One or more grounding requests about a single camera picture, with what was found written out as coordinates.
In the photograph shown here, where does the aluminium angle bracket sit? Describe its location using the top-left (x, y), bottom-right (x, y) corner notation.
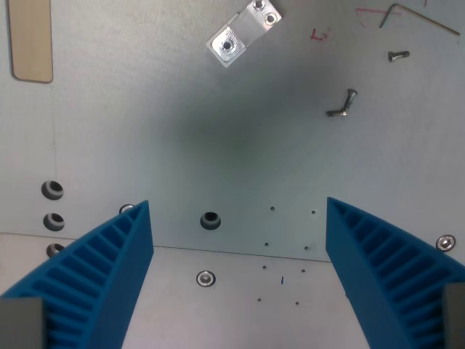
top-left (206, 0), bottom-right (283, 69)

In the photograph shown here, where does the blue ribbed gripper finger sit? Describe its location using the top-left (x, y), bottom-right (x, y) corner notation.
top-left (0, 199), bottom-right (155, 349)
top-left (325, 196), bottom-right (465, 349)

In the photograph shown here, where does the black hex allen key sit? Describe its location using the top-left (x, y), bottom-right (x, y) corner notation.
top-left (379, 3), bottom-right (461, 36)

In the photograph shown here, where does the beige wooden board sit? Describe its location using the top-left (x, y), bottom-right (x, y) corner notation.
top-left (7, 0), bottom-right (54, 84)

